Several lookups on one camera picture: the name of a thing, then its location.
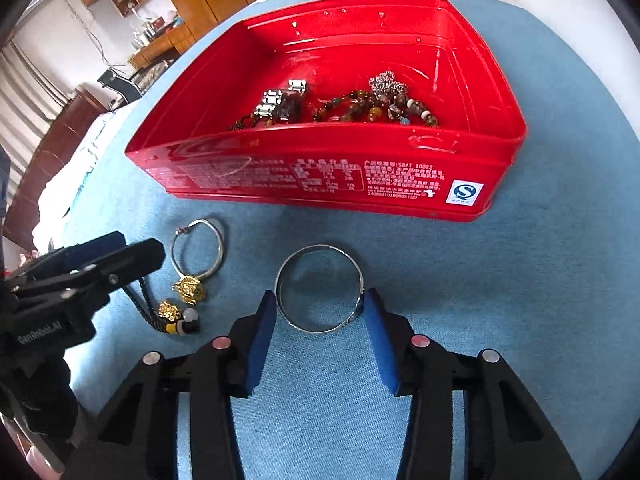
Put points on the thin silver bangle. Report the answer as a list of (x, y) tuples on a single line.
[(220, 247)]

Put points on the beige curtain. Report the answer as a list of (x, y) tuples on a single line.
[(30, 105)]

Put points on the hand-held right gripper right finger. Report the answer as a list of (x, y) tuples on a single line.
[(380, 340)]

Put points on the wooden desk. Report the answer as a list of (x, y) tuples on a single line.
[(165, 47)]

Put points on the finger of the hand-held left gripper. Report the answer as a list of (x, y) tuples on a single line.
[(135, 259), (95, 250)]

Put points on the wide silver bangle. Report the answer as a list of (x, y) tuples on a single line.
[(278, 285)]

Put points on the silver wristwatch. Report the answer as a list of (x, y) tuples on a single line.
[(280, 105)]

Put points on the white bedding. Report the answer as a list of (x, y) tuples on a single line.
[(85, 160)]

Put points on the dark wooden headboard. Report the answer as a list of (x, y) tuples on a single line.
[(55, 150)]

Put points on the black office chair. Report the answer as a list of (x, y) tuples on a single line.
[(122, 85)]

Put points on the red tin box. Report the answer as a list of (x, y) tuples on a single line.
[(325, 175)]

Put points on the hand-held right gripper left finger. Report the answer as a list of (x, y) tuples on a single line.
[(260, 340)]

